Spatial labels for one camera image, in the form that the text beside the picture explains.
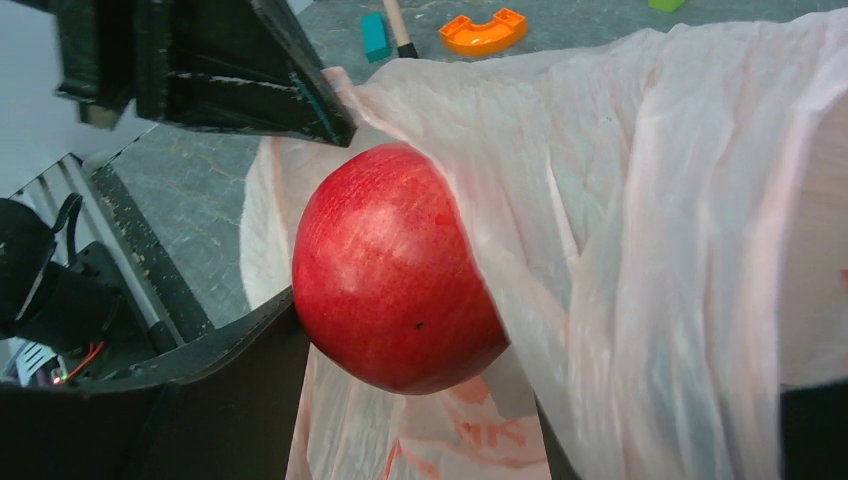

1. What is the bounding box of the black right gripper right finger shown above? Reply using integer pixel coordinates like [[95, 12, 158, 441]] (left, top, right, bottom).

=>
[[535, 377, 848, 480]]

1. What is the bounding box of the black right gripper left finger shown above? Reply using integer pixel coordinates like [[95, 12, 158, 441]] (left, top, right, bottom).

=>
[[1, 291, 309, 479]]

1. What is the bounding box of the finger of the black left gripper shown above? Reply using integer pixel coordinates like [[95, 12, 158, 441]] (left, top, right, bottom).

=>
[[158, 1, 356, 147]]

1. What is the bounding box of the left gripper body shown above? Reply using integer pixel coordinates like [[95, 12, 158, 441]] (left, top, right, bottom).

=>
[[13, 0, 174, 130]]

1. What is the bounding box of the red fake fruit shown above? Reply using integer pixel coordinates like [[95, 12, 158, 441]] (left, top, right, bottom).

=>
[[292, 143, 508, 395]]

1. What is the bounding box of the pink plastic bag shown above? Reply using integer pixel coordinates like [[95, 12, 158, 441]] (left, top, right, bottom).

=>
[[240, 8, 847, 479]]

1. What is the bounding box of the teal long block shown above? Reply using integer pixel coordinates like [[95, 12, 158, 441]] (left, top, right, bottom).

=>
[[360, 13, 392, 63]]

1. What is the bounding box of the orange arch block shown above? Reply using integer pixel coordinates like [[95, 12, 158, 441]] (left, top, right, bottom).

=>
[[439, 8, 528, 57]]

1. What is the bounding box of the small green cube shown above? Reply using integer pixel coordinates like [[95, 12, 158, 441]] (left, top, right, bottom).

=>
[[648, 0, 686, 13]]

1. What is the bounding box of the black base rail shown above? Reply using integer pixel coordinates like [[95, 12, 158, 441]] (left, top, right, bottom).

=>
[[13, 153, 217, 346]]

